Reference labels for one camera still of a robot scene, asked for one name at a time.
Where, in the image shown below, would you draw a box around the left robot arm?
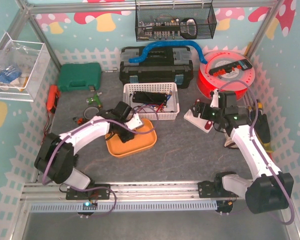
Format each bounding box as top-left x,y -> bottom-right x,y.
34,101 -> 144,191

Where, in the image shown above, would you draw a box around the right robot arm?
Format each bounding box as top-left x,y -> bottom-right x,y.
184,89 -> 294,214

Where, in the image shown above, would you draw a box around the black perforated metal plate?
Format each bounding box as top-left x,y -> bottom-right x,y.
132,91 -> 168,105

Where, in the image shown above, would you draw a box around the orange plastic tray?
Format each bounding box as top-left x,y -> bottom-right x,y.
105,129 -> 157,158

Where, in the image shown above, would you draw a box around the white peg board base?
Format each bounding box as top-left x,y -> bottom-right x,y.
183,102 -> 212,133

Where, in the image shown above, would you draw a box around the white perforated plastic basket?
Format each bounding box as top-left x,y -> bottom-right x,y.
123,82 -> 180,120

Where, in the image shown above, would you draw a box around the red filament spool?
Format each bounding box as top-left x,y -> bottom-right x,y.
196,50 -> 256,100

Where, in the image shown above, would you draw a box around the white work glove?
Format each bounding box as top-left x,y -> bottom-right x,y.
224,133 -> 238,149

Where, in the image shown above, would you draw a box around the black yellow work glove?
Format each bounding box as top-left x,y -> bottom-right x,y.
254,110 -> 273,153

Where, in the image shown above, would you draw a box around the black connector strip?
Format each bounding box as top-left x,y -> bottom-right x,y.
208,59 -> 253,77

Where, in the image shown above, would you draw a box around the silver socket bit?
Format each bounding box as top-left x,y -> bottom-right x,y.
109,67 -> 119,73

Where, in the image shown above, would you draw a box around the black plastic toolbox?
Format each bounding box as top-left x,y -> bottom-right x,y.
119,46 -> 194,89

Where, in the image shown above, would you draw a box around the green plastic tool case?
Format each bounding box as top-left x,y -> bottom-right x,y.
57,62 -> 102,92

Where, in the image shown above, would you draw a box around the orange multimeter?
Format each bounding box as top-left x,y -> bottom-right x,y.
46,84 -> 60,114

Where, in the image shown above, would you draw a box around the clear acrylic box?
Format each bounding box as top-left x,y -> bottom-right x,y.
0,33 -> 51,102

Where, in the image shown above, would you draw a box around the blue white glove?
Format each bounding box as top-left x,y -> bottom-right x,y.
0,65 -> 22,85

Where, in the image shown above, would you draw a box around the red black probe wires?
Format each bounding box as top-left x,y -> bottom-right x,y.
128,91 -> 172,115

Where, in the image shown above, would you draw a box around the yellow handled tool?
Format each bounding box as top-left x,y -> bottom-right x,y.
247,99 -> 264,113

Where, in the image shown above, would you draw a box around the orange handled pliers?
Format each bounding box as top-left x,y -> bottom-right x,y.
72,117 -> 86,126

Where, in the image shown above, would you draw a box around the blue corrugated hose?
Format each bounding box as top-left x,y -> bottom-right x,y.
128,40 -> 209,65

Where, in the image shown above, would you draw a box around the aluminium rail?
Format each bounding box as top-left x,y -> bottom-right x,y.
21,181 -> 291,203

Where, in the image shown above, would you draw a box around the black wire mesh basket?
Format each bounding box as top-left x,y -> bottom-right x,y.
135,3 -> 217,42

